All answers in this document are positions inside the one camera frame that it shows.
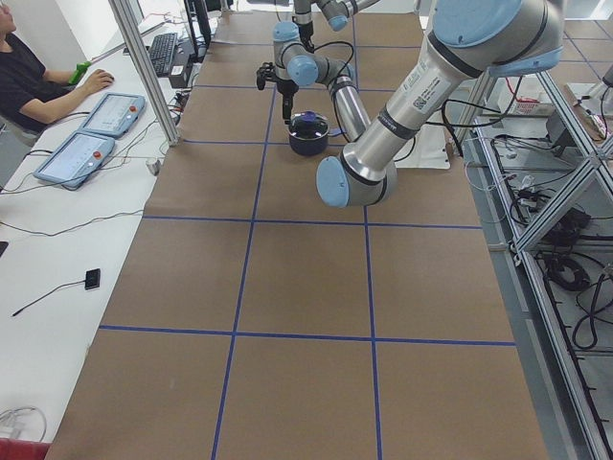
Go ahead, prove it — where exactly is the lower teach pendant tablet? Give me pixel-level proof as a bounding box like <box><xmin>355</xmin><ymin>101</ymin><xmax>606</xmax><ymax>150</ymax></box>
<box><xmin>34</xmin><ymin>130</ymin><xmax>115</xmax><ymax>190</ymax></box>

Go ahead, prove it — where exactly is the aluminium side frame rack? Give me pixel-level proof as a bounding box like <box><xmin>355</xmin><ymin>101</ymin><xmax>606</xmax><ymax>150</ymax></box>
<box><xmin>458</xmin><ymin>63</ymin><xmax>612</xmax><ymax>459</ymax></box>

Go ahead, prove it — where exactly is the black keyboard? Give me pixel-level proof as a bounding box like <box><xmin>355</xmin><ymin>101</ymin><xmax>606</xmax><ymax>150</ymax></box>
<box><xmin>148</xmin><ymin>33</ymin><xmax>177</xmax><ymax>77</ymax></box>

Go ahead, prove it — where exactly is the small black square device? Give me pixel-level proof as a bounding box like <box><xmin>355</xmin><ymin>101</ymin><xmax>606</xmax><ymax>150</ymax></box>
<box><xmin>84</xmin><ymin>268</ymin><xmax>101</xmax><ymax>290</ymax></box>

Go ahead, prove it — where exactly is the upper teach pendant tablet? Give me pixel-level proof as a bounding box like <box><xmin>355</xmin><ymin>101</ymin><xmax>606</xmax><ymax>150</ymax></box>
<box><xmin>79</xmin><ymin>92</ymin><xmax>146</xmax><ymax>139</ymax></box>

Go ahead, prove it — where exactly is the aluminium frame post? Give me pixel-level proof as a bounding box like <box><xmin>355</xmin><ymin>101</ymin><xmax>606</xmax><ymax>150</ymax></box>
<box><xmin>108</xmin><ymin>0</ymin><xmax>179</xmax><ymax>147</ymax></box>

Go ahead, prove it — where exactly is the seated person black shirt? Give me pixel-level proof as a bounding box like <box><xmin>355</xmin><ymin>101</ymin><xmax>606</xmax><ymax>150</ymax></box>
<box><xmin>1</xmin><ymin>4</ymin><xmax>93</xmax><ymax>133</ymax></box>

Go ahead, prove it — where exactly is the glass lid with blue knob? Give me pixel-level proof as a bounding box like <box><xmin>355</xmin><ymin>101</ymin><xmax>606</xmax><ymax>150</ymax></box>
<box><xmin>288</xmin><ymin>110</ymin><xmax>329</xmax><ymax>140</ymax></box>

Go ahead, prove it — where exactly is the dark blue pot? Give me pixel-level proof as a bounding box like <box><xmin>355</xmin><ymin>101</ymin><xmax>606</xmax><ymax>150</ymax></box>
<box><xmin>287</xmin><ymin>110</ymin><xmax>342</xmax><ymax>156</ymax></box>

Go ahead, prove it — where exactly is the teach pendant tablet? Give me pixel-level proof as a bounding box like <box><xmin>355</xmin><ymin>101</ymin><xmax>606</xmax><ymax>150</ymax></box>
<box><xmin>34</xmin><ymin>130</ymin><xmax>115</xmax><ymax>190</ymax></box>
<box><xmin>79</xmin><ymin>92</ymin><xmax>146</xmax><ymax>139</ymax></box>

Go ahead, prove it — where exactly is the person's right hand on mouse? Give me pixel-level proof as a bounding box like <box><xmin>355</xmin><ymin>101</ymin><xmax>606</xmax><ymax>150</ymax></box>
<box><xmin>82</xmin><ymin>69</ymin><xmax>115</xmax><ymax>94</ymax></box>

